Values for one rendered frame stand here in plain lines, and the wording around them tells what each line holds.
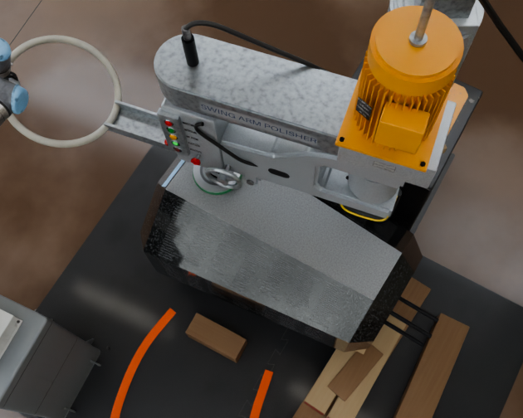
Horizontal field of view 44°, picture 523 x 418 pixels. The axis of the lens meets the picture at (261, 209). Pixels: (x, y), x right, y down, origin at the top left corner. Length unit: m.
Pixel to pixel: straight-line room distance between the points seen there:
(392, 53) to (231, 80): 0.62
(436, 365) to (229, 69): 1.99
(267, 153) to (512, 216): 1.99
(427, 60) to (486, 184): 2.37
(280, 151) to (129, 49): 2.29
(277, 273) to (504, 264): 1.50
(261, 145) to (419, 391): 1.67
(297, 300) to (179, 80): 1.17
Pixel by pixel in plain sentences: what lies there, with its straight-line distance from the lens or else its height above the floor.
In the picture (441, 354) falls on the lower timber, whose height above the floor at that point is 0.12.
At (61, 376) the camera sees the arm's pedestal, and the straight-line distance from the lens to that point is 3.31.
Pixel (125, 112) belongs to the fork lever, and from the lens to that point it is 2.81.
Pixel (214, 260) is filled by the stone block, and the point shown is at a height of 0.71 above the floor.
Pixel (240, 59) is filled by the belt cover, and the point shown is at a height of 1.73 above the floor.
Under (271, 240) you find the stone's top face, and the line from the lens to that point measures 2.77.
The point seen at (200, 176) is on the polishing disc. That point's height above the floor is 0.92.
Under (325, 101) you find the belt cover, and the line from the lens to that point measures 2.05.
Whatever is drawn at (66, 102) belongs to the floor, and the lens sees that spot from 4.29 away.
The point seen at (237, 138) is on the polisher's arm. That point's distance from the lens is 2.34.
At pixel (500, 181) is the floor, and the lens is 4.02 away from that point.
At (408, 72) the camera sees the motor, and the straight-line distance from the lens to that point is 1.64.
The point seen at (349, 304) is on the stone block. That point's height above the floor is 0.81.
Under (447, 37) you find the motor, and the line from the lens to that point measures 1.72.
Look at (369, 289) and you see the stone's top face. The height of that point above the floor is 0.86.
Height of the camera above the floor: 3.48
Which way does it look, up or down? 68 degrees down
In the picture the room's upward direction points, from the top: 5 degrees counter-clockwise
